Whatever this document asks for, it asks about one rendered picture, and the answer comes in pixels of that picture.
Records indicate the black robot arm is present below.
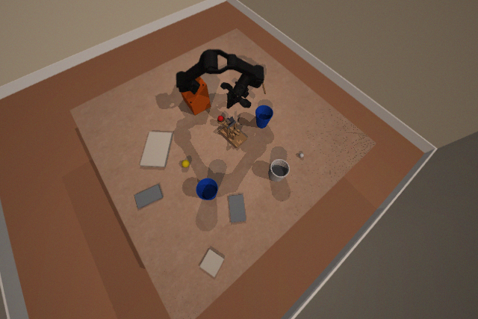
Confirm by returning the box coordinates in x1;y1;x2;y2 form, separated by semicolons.
176;49;264;94

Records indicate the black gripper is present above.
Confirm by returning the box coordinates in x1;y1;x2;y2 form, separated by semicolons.
220;81;251;109

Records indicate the grey open cylinder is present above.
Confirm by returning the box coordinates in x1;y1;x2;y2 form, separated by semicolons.
268;159;290;182

